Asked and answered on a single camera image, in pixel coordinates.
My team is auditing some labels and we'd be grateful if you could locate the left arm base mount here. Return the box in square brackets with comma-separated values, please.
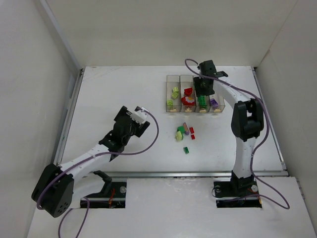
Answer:
[86, 181, 127, 209]

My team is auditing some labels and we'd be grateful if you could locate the red flower lego piece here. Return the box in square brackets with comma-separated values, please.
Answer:
[181, 96, 195, 106]

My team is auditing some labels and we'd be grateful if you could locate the green purple yellow lego cluster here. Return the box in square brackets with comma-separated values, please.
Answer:
[175, 122, 190, 141]

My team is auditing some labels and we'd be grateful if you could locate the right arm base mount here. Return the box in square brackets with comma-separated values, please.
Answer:
[212, 180, 262, 208]

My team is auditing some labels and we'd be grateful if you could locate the red round lego piece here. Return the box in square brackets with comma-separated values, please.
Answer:
[184, 87, 193, 97]

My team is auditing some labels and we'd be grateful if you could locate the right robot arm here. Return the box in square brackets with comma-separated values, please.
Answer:
[194, 60, 264, 196]

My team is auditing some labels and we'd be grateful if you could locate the purple lego piece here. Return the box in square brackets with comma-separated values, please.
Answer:
[210, 98, 219, 108]

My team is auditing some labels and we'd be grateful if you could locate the small green lego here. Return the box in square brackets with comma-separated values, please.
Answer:
[183, 147, 189, 154]
[198, 96, 207, 105]

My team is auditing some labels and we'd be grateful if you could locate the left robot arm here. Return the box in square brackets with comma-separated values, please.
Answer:
[31, 106, 150, 218]

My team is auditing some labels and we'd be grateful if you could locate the aluminium rail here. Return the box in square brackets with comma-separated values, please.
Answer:
[105, 170, 289, 178]

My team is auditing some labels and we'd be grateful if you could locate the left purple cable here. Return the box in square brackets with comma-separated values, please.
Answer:
[36, 107, 159, 238]

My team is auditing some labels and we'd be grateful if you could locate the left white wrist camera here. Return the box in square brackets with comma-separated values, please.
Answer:
[130, 107, 148, 124]

